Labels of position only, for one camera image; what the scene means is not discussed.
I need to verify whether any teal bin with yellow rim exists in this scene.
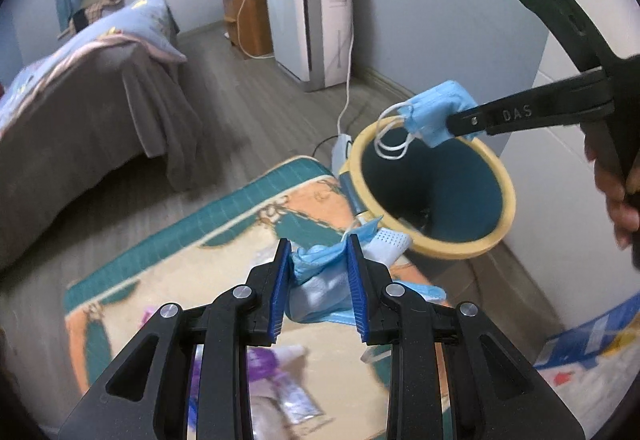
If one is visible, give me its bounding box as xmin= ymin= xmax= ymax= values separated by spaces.
xmin=337 ymin=122 xmax=517 ymax=261

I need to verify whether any thin white cable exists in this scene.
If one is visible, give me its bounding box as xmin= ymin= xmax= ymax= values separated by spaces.
xmin=234 ymin=0 xmax=276 ymax=60

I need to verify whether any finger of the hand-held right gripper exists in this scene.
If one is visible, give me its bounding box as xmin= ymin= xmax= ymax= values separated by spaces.
xmin=445 ymin=68 xmax=616 ymax=141

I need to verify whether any white air purifier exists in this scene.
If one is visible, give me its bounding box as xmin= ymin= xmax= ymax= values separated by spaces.
xmin=263 ymin=0 xmax=352 ymax=93

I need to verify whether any light patterned quilt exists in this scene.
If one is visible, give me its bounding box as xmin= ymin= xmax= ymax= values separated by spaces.
xmin=0 ymin=0 xmax=188 ymax=131

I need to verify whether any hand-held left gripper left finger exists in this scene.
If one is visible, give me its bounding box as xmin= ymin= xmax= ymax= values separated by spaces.
xmin=57 ymin=239 xmax=292 ymax=440

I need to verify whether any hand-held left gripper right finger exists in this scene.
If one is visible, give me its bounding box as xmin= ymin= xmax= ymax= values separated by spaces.
xmin=346 ymin=234 xmax=586 ymax=440

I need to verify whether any white perforated pad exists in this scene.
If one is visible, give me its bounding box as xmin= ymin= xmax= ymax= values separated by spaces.
xmin=361 ymin=227 xmax=412 ymax=265

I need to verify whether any blue face mask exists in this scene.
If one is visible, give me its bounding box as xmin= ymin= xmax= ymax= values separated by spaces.
xmin=375 ymin=80 xmax=477 ymax=163
xmin=387 ymin=284 xmax=447 ymax=307
xmin=289 ymin=242 xmax=357 ymax=325

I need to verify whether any person's right hand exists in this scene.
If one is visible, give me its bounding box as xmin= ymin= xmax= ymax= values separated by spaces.
xmin=585 ymin=142 xmax=638 ymax=248

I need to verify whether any black cable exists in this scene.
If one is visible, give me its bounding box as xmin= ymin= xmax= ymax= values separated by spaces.
xmin=312 ymin=135 xmax=342 ymax=159

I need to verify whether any purple snack packet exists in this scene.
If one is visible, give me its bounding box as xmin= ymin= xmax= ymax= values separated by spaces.
xmin=187 ymin=344 xmax=282 ymax=388

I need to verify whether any white power cable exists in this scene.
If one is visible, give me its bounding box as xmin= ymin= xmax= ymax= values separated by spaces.
xmin=336 ymin=0 xmax=357 ymax=137

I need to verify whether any white power strip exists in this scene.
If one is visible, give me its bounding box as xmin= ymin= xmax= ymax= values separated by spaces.
xmin=330 ymin=134 xmax=354 ymax=171

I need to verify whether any quilted printed floor mat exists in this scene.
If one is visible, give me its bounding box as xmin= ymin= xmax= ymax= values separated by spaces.
xmin=64 ymin=156 xmax=451 ymax=440

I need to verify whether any wooden cabinet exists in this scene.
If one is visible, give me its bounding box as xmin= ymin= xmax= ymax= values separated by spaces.
xmin=219 ymin=0 xmax=275 ymax=59

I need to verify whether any bed with grey cover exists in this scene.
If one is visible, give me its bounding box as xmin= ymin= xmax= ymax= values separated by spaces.
xmin=0 ymin=0 xmax=203 ymax=271

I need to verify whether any silvery plastic packet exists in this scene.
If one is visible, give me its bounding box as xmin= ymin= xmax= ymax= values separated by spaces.
xmin=249 ymin=370 xmax=333 ymax=440

